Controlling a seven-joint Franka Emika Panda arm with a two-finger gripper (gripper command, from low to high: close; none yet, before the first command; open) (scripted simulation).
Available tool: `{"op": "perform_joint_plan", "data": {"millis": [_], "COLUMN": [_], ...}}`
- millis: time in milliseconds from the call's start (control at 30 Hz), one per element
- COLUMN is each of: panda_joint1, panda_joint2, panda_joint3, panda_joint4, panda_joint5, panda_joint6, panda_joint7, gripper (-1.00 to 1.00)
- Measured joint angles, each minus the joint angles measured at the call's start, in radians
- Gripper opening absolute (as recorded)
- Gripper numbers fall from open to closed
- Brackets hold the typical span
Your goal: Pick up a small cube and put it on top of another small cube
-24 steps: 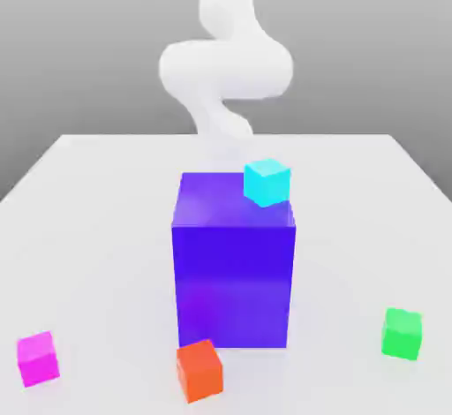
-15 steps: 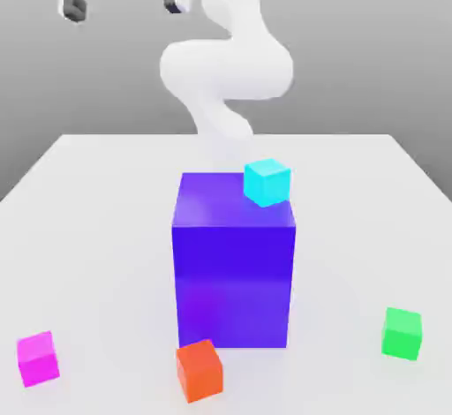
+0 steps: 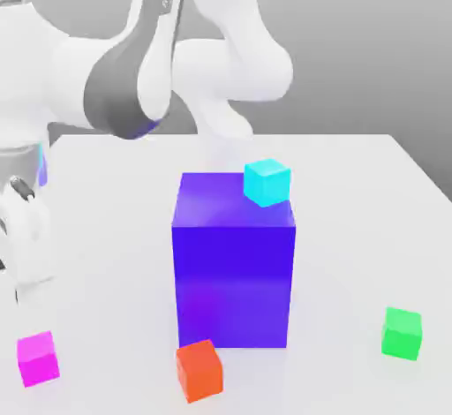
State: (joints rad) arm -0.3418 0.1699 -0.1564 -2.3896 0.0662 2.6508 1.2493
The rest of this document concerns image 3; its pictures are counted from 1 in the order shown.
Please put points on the large purple box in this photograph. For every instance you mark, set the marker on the large purple box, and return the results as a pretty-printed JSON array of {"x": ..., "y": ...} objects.
[{"x": 233, "y": 280}]

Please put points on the small cyan cube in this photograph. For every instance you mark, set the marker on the small cyan cube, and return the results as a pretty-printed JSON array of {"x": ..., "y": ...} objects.
[{"x": 266, "y": 182}]

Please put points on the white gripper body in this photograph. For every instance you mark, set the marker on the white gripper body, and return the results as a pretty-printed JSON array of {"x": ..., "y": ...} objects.
[{"x": 28, "y": 245}]

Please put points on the small orange cube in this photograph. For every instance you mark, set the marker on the small orange cube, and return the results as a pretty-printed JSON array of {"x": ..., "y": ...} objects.
[{"x": 199, "y": 372}]

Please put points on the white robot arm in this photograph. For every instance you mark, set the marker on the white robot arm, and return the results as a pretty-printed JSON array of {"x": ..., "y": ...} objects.
[{"x": 243, "y": 69}]

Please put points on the small magenta cube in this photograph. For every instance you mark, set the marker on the small magenta cube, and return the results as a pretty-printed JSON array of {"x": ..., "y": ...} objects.
[{"x": 38, "y": 360}]

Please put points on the small green cube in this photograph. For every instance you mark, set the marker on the small green cube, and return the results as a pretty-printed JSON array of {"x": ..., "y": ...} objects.
[{"x": 402, "y": 335}]

